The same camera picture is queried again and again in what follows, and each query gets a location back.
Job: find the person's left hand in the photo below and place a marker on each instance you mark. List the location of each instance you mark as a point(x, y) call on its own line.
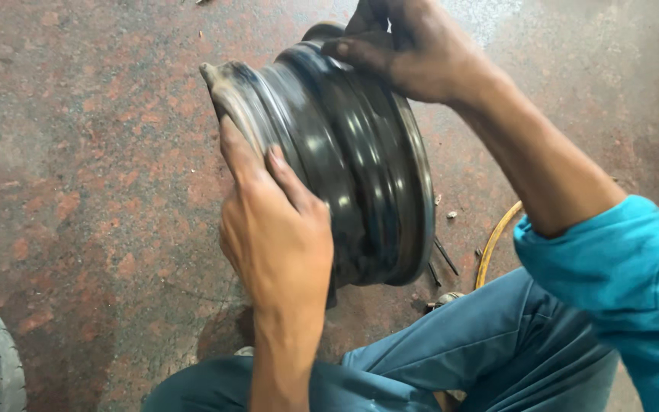
point(275, 246)

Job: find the person's right hand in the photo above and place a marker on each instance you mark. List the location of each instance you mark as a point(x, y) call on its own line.
point(421, 51)

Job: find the dark steel wheel rim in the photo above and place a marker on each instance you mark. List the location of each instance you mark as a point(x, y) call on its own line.
point(346, 154)

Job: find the thin black metal rod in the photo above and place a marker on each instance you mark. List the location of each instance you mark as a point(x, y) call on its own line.
point(446, 256)
point(434, 274)

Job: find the person's grey shoe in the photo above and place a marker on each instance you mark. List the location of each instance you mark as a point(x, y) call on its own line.
point(445, 298)

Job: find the person's teal trousers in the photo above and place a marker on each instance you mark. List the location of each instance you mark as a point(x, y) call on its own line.
point(478, 349)

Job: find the person's blue sleeve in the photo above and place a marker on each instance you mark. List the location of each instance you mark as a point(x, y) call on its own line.
point(627, 292)

